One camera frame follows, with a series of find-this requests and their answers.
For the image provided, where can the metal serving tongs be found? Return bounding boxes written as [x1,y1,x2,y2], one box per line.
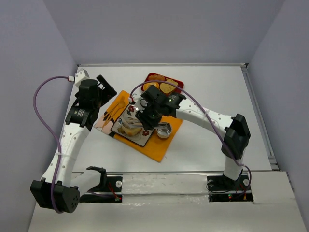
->
[119,119,172,131]

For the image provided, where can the wooden fork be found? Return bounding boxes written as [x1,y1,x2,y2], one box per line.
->
[105,97,125,122]

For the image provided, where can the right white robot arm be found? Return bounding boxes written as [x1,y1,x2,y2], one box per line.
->
[129,86,251,183]

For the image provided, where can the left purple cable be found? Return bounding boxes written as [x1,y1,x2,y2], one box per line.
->
[33,75,73,214]

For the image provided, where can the orange cloth placemat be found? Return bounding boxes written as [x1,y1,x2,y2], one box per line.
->
[94,90,183,162]

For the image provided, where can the yellow glazed bagel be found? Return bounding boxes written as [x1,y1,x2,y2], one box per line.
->
[143,82,160,90]

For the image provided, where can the sliced bread roll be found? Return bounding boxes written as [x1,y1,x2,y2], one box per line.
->
[160,83,178,94]

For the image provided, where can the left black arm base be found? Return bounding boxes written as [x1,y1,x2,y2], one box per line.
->
[70,166,123,203]

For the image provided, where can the pale plain bagel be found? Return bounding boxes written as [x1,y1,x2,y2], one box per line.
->
[121,126,142,137]

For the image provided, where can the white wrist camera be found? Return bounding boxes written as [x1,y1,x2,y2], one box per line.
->
[128,96,148,112]
[68,69,90,88]

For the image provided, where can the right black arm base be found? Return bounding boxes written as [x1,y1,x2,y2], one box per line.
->
[206,174,253,203]

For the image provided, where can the wooden spoon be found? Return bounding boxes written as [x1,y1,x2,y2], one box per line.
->
[110,102,126,121]

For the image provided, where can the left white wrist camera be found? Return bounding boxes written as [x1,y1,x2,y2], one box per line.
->
[68,69,90,88]

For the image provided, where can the small metal cup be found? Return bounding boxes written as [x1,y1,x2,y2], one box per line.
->
[156,128,172,139]

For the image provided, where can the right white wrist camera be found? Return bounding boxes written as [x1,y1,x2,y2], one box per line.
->
[128,96,148,112]

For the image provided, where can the red rectangular tray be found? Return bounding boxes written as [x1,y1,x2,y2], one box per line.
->
[141,72,184,95]

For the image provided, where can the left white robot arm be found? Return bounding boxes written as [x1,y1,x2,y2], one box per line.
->
[30,75,117,214]

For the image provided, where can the brown croissant bread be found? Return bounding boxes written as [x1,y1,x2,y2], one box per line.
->
[148,74,166,81]

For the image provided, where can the square floral ceramic plate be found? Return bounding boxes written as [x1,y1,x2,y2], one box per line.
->
[111,104,153,147]

